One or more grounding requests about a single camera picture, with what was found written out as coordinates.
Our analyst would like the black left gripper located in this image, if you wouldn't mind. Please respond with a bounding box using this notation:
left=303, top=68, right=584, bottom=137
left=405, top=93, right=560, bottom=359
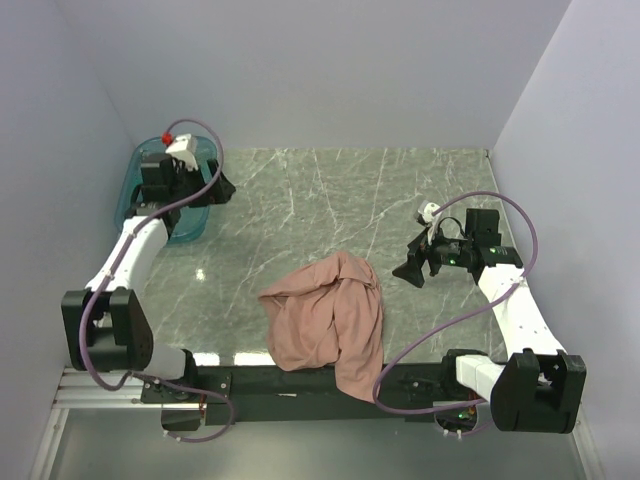
left=170, top=158, right=236, bottom=208

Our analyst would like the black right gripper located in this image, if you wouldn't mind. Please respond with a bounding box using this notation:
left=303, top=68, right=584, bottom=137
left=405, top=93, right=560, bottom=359
left=392, top=222, right=473, bottom=288

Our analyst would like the pink printed t-shirt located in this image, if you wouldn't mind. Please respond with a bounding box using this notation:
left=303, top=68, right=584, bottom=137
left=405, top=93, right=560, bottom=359
left=258, top=251, right=384, bottom=403

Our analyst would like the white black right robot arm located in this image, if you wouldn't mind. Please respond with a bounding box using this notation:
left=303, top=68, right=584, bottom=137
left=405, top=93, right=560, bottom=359
left=393, top=202, right=587, bottom=434

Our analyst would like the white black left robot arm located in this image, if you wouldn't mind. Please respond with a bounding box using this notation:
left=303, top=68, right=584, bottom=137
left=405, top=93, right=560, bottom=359
left=61, top=153, right=235, bottom=402

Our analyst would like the teal transparent plastic basket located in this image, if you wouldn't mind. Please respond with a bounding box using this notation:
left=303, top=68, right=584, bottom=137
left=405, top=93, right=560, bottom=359
left=114, top=135, right=218, bottom=245

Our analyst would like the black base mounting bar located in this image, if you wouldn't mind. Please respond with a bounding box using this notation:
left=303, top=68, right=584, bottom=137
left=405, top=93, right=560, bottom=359
left=141, top=361, right=478, bottom=426

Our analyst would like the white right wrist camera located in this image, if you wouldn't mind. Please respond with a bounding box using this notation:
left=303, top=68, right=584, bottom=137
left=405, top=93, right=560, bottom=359
left=414, top=200, right=440, bottom=227

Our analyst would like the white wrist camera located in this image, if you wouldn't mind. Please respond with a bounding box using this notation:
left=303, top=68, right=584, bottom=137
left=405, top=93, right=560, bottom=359
left=414, top=200, right=440, bottom=227
left=161, top=132, right=199, bottom=172

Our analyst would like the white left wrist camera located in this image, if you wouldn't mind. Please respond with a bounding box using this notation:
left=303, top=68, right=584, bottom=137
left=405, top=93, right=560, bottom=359
left=161, top=132, right=199, bottom=172

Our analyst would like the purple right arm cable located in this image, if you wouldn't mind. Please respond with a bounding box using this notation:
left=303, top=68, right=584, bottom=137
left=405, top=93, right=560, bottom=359
left=372, top=191, right=540, bottom=437

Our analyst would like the aluminium frame rail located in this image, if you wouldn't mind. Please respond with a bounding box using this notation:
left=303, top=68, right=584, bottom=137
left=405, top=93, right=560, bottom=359
left=53, top=367, right=166, bottom=409

